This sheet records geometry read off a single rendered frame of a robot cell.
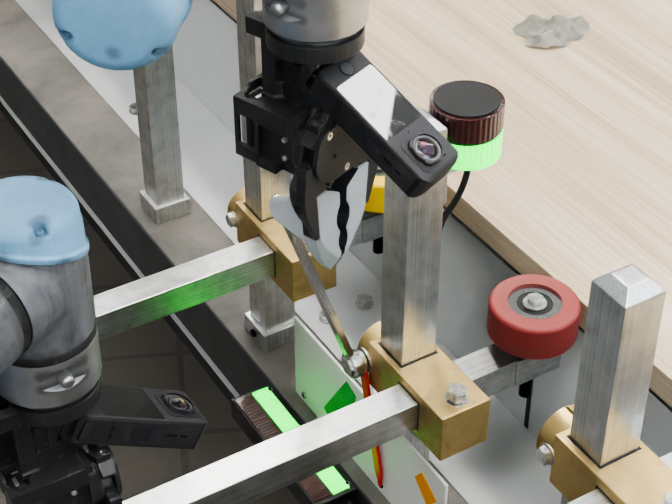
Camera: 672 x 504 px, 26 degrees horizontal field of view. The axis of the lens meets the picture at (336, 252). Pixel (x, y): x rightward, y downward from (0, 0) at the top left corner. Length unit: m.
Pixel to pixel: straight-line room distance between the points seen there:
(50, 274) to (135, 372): 1.63
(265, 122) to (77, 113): 0.88
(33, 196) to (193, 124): 1.10
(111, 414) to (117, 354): 1.55
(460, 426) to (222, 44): 0.86
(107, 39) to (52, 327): 0.20
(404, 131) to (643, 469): 0.29
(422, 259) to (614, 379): 0.26
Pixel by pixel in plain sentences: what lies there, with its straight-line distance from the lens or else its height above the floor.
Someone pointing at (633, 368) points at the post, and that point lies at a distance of 1.00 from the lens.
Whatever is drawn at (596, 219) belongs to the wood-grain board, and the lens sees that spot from 1.40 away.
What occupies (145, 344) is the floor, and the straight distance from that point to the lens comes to 2.61.
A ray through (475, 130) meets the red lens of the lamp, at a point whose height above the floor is 1.10.
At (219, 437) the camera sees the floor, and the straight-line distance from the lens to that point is 2.43.
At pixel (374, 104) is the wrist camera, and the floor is 1.17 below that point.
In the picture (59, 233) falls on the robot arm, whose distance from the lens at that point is 0.92.
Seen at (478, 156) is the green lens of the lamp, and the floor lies 1.08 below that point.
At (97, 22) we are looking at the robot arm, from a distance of 0.86.
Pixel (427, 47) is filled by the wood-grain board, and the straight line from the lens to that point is 1.65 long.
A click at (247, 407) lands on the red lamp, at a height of 0.70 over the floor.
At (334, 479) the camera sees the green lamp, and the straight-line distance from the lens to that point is 1.40.
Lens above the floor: 1.72
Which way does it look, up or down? 38 degrees down
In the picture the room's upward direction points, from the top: straight up
